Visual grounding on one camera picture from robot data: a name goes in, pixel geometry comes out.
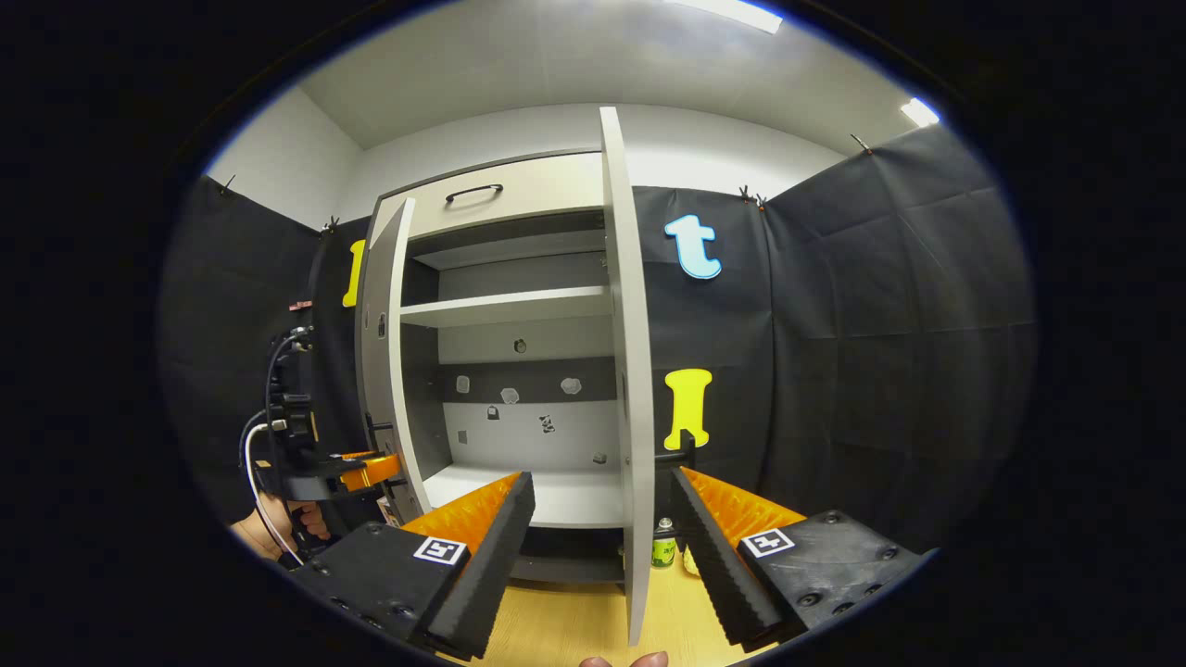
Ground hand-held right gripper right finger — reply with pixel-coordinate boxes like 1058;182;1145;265
669;466;937;649

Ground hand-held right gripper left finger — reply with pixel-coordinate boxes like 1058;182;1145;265
289;471;536;661

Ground beige cabinet door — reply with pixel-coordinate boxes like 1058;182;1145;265
355;197;432;524
598;107;657;647

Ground beige double-door shoe cabinet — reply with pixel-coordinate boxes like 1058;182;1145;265
355;148;650;585

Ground white cabinet shelf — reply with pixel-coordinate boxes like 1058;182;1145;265
410;229;608;271
400;285;614;329

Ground black backdrop cloth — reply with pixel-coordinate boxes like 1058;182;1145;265
159;125;1037;557

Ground long ceiling light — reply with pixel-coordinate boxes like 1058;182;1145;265
667;0;784;35

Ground black cable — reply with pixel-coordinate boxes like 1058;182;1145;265
264;326;314;446

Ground white cable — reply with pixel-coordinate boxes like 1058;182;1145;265
241;422;305;568

